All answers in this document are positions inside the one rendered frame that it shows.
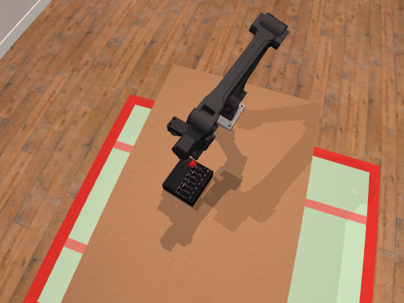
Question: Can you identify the black lighting desk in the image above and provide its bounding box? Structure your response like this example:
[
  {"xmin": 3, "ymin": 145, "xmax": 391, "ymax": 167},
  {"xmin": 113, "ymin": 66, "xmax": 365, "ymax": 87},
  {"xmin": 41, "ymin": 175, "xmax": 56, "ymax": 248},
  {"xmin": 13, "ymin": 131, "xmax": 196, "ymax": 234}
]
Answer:
[{"xmin": 162, "ymin": 160, "xmax": 213, "ymax": 207}]

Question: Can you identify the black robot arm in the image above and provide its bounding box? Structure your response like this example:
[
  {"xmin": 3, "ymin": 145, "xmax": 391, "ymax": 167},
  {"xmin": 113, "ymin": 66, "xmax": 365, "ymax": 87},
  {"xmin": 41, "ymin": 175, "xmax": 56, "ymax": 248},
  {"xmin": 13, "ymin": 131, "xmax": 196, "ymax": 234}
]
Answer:
[{"xmin": 167, "ymin": 12, "xmax": 289, "ymax": 160}]

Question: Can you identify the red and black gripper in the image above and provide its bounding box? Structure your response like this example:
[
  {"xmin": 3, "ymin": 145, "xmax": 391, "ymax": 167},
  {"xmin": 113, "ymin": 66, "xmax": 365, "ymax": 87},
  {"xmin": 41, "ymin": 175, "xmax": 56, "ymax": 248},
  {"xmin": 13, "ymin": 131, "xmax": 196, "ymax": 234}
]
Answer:
[{"xmin": 178, "ymin": 134, "xmax": 215, "ymax": 168}]

